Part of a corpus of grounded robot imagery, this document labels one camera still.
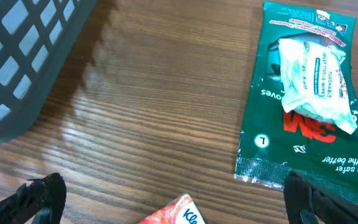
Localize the green 3M glove package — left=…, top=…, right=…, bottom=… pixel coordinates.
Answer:
left=234, top=1, right=358, bottom=205

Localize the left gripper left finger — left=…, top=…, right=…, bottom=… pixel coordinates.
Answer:
left=0, top=173, right=67, bottom=224

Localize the small red sachet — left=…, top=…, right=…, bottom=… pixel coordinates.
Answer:
left=138, top=194, right=206, bottom=224

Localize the grey plastic mesh basket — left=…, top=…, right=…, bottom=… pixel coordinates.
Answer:
left=0, top=0, right=96, bottom=143

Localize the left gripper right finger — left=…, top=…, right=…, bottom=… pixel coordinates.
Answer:
left=283, top=171, right=358, bottom=224

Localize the light green wipes packet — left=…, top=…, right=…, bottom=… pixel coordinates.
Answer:
left=278, top=39, right=357, bottom=134

